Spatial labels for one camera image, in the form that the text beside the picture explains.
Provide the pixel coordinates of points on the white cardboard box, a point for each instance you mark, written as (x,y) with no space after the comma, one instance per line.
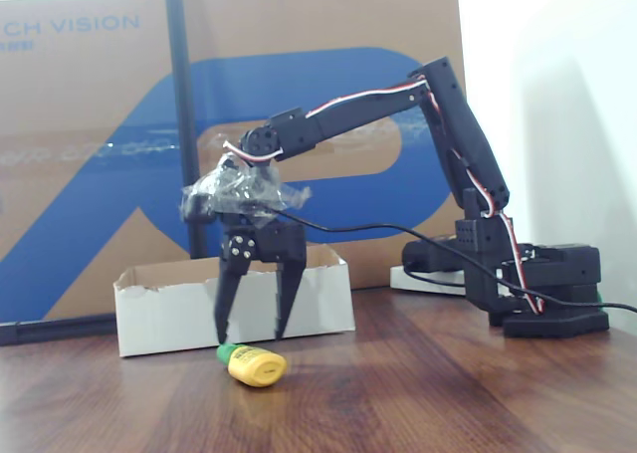
(164,318)

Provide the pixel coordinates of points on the black metal bar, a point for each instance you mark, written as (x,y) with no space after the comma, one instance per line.
(50,329)

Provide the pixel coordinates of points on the black stand pole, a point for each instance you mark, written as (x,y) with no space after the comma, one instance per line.
(179,74)

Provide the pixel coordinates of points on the black power adapter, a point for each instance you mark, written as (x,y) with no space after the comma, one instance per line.
(428,254)

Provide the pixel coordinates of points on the large brown blue-printed carton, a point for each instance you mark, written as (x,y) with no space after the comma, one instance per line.
(74,99)

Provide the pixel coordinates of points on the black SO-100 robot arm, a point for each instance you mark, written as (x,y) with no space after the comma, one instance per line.
(358,114)

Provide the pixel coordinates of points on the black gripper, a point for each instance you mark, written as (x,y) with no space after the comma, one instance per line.
(277,242)

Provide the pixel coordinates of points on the yellow green glue bottle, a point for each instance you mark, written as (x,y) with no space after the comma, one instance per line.
(259,368)

